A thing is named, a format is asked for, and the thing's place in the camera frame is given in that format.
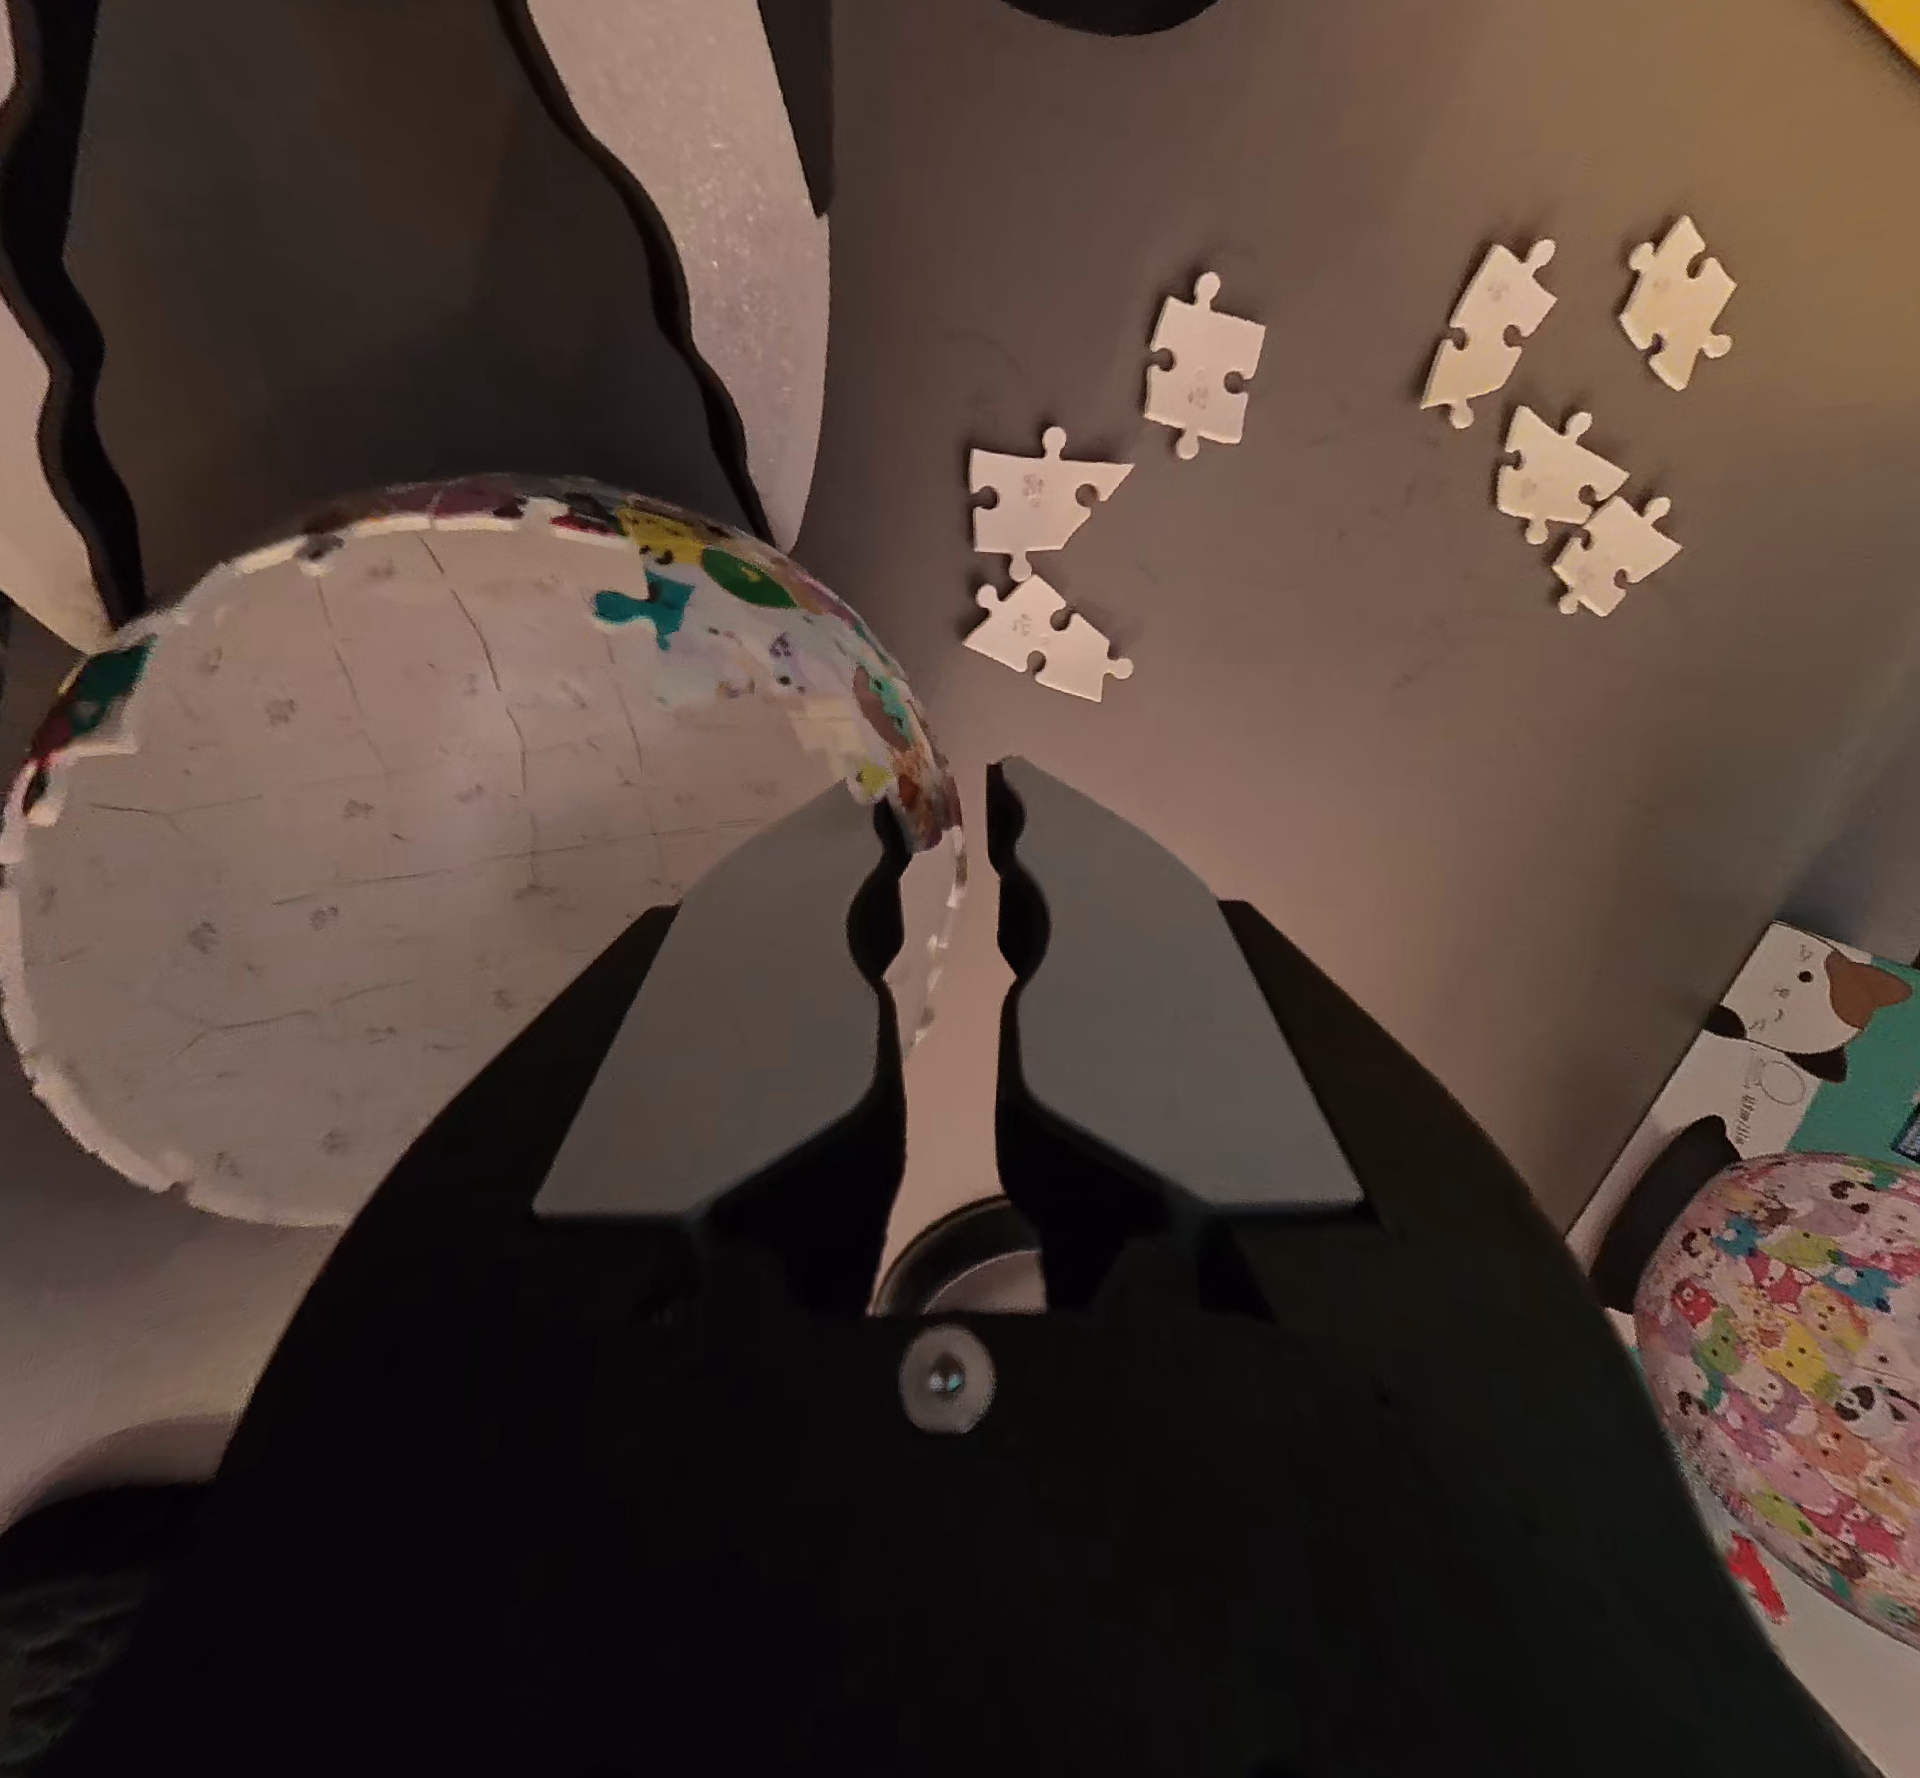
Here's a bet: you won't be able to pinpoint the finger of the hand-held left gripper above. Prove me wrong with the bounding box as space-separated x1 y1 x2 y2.
0 0 148 643
490 0 838 556

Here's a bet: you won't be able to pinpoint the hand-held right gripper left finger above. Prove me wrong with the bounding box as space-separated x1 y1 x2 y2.
531 791 918 1311

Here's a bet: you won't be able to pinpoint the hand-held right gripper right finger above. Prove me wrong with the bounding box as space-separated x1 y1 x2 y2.
983 755 1365 1311

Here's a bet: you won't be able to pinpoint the colourful cartoon puzzle ball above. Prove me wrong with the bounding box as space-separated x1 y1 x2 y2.
0 472 971 1227

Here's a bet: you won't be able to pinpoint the white puzzle pieces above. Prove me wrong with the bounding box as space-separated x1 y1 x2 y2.
965 213 1738 703

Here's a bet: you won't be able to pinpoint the teal puzzle box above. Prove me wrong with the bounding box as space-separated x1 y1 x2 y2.
1567 921 1920 1719

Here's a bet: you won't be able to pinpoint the black ring ball stand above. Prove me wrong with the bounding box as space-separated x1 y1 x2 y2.
877 1198 1049 1318

